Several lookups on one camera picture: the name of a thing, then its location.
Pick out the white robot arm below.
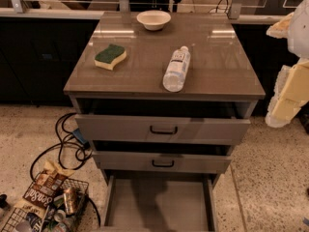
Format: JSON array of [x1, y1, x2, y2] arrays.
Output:
[[266, 0, 309, 128]]

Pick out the top grey drawer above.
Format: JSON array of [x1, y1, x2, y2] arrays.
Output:
[[75, 114, 250, 145]]

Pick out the copper drink can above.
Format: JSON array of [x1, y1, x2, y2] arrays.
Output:
[[64, 187, 78, 216]]

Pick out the grey drawer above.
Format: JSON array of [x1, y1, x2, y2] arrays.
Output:
[[75, 114, 250, 145], [99, 172, 218, 232], [93, 151, 231, 174]]

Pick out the blue power plug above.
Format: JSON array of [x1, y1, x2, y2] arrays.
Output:
[[72, 129, 90, 150]]

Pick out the brown snack bag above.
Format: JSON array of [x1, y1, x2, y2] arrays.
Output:
[[14, 159, 74, 218]]

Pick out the bottom grey drawer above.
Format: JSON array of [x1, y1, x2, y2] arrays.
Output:
[[99, 172, 218, 232]]

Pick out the white bowl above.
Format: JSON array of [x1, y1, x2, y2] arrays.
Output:
[[136, 10, 171, 31]]

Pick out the metal railing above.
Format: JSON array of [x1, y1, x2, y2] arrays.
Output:
[[0, 0, 309, 26]]

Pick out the green yellow sponge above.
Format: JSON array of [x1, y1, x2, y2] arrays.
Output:
[[95, 44, 126, 71]]

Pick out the black cable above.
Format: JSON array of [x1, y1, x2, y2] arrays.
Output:
[[29, 112, 102, 227]]

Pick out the clear plastic water bottle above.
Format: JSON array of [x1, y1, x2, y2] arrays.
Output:
[[162, 46, 191, 92]]

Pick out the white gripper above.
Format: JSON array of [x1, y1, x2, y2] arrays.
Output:
[[265, 12, 309, 130]]

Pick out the black wire basket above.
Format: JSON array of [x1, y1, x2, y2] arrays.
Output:
[[1, 175, 89, 232]]

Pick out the grey drawer cabinet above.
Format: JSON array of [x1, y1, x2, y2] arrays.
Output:
[[63, 11, 267, 232]]

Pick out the middle grey drawer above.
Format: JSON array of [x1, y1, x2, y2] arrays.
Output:
[[93, 151, 231, 174]]

